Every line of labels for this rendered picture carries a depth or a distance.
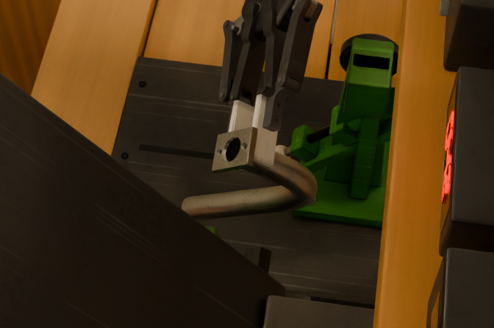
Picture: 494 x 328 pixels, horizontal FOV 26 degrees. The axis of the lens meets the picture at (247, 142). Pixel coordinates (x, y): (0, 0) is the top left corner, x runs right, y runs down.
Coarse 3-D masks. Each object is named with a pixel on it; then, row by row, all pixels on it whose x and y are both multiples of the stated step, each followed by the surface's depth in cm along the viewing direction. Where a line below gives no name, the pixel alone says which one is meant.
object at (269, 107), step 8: (288, 80) 106; (280, 88) 107; (288, 88) 107; (272, 96) 107; (280, 96) 108; (272, 104) 107; (280, 104) 108; (272, 112) 107; (280, 112) 107; (264, 120) 107; (272, 120) 107; (280, 120) 107; (264, 128) 107; (272, 128) 107
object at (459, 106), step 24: (480, 72) 71; (456, 96) 70; (480, 96) 70; (456, 120) 69; (480, 120) 69; (456, 144) 68; (480, 144) 68; (456, 168) 67; (480, 168) 67; (456, 192) 66; (480, 192) 66; (456, 216) 65; (480, 216) 65; (456, 240) 67; (480, 240) 66
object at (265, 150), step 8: (264, 96) 108; (256, 104) 108; (264, 104) 108; (256, 112) 107; (264, 112) 108; (256, 120) 107; (264, 136) 107; (272, 136) 108; (256, 144) 106; (264, 144) 107; (272, 144) 108; (256, 152) 106; (264, 152) 107; (272, 152) 107; (256, 160) 106; (264, 160) 107; (272, 160) 107
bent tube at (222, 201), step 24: (216, 144) 109; (240, 144) 106; (216, 168) 108; (240, 168) 108; (264, 168) 108; (288, 168) 110; (240, 192) 125; (264, 192) 122; (288, 192) 117; (312, 192) 114; (192, 216) 130; (216, 216) 128
